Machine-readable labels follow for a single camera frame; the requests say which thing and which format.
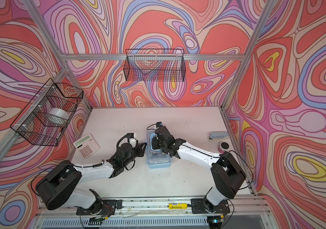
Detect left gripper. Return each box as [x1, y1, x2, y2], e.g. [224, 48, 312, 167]
[122, 143, 148, 169]

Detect blue plastic tool box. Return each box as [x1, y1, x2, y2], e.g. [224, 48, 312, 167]
[145, 129, 172, 169]

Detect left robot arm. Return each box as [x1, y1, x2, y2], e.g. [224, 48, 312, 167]
[33, 138, 147, 215]

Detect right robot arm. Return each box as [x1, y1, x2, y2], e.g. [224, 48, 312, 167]
[152, 122, 246, 213]

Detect white pink calculator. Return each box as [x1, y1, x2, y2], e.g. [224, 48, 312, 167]
[73, 134, 100, 158]

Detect grey stapler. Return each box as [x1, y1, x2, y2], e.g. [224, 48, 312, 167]
[208, 131, 230, 141]

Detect pink tape roll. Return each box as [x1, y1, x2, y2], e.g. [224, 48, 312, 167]
[218, 142, 230, 154]

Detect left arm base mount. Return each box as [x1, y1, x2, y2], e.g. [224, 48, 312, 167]
[76, 199, 122, 216]

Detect black wire basket back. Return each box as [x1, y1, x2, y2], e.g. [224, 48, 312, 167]
[123, 48, 186, 82]

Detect black wire basket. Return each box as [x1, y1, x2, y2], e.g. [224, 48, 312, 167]
[123, 48, 186, 82]
[10, 79, 84, 147]

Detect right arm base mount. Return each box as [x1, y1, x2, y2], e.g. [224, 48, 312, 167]
[190, 198, 231, 216]

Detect silver duct tape roll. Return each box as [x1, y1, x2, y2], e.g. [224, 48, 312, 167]
[47, 107, 70, 127]

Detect black wire basket left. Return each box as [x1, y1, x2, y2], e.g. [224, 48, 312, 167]
[10, 79, 84, 147]

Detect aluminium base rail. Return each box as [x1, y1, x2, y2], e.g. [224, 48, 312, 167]
[36, 195, 272, 218]

